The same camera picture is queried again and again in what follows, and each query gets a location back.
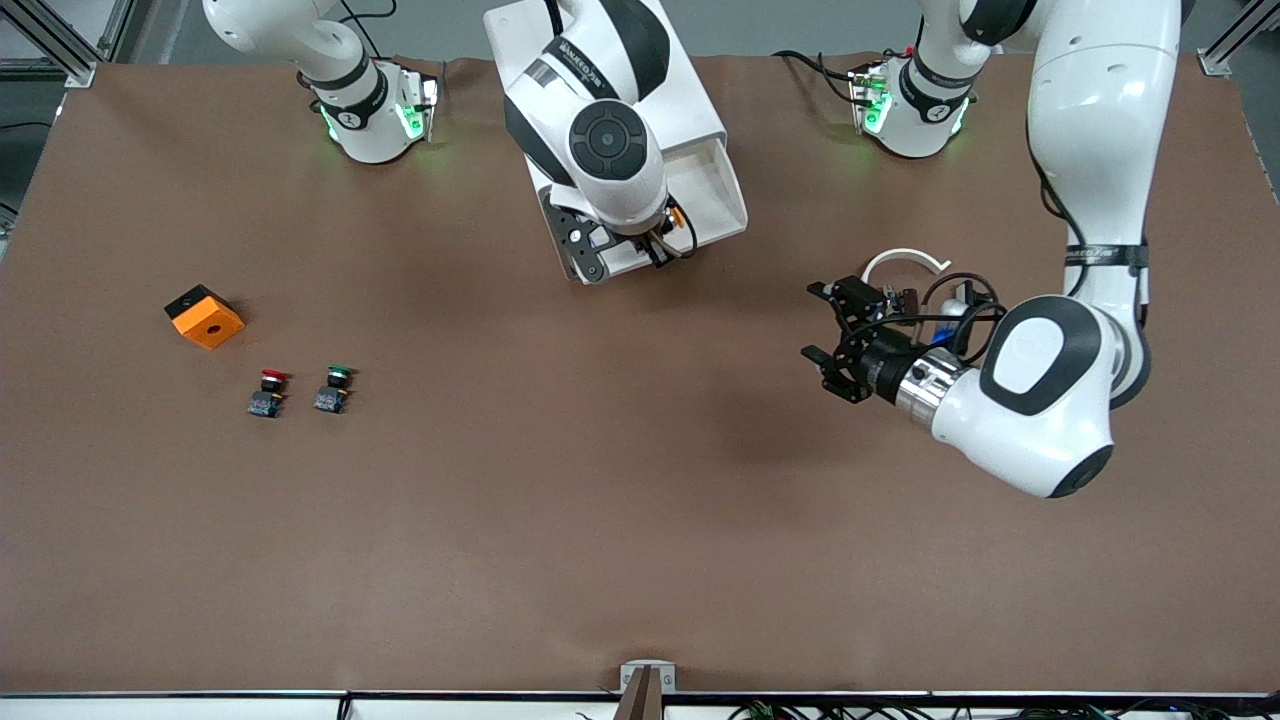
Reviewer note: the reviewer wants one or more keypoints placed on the green push button switch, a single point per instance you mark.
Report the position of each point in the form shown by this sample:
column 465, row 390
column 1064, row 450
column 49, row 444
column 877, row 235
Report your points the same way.
column 330, row 400

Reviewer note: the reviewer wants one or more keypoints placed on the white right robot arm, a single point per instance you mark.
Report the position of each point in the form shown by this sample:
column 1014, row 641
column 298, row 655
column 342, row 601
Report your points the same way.
column 372, row 135

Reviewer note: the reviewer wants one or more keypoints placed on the white drawer cabinet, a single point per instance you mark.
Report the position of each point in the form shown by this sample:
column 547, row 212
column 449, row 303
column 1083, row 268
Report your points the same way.
column 690, row 100

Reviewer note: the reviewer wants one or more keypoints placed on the orange box with hole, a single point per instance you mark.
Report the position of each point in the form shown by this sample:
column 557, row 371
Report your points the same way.
column 210, row 325

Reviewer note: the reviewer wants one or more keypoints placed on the cream plastic drawer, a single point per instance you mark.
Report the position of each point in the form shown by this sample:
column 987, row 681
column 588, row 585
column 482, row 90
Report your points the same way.
column 715, row 195

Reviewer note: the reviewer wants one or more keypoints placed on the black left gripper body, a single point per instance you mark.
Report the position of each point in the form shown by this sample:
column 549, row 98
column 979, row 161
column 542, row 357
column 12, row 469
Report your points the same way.
column 879, row 366

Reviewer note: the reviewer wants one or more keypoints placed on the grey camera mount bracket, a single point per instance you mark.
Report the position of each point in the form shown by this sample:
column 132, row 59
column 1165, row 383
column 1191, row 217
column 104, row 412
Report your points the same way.
column 648, row 700

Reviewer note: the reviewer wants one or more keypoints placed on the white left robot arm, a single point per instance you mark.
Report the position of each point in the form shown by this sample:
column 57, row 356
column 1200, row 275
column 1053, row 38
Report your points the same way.
column 1100, row 120

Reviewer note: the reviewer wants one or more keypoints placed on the yellow push button switch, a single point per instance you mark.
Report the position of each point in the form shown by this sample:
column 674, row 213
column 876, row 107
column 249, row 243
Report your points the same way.
column 678, row 215

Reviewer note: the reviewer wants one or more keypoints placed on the red push button switch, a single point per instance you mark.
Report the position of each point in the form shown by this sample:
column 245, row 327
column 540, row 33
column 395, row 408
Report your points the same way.
column 265, row 403

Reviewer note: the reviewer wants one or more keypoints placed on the small black connector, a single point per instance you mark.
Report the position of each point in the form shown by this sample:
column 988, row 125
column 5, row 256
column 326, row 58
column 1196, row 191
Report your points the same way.
column 963, row 297

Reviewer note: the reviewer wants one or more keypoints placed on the aluminium frame profile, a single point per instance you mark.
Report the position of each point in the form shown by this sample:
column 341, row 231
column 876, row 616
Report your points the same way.
column 1215, row 62
column 60, row 50

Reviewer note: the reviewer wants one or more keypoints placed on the white curved pipe clamp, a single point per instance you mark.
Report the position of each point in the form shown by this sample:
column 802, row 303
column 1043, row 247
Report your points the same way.
column 905, row 253

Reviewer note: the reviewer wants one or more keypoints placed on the brown table cover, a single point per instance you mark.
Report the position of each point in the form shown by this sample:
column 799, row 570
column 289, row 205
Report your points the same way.
column 640, row 500

